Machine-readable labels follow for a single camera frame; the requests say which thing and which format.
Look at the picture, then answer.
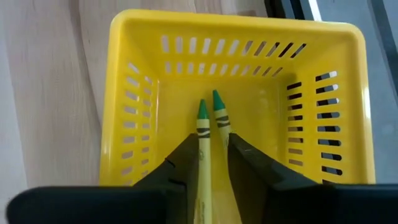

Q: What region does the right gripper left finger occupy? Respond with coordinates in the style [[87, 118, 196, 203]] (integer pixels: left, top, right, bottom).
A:
[[133, 133, 200, 224]]

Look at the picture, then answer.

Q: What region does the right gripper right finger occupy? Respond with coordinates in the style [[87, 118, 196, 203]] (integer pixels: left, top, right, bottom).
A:
[[227, 133, 320, 224]]

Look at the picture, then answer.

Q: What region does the green crayon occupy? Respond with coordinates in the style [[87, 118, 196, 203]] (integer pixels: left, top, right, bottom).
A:
[[211, 89, 233, 150], [192, 98, 214, 224]]

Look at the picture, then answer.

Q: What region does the yellow plastic basket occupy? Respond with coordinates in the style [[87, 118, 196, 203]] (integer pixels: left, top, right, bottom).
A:
[[99, 8, 376, 224]]

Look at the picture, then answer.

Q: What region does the black aluminium table frame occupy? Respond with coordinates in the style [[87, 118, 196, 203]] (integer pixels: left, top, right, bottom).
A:
[[264, 0, 307, 20]]

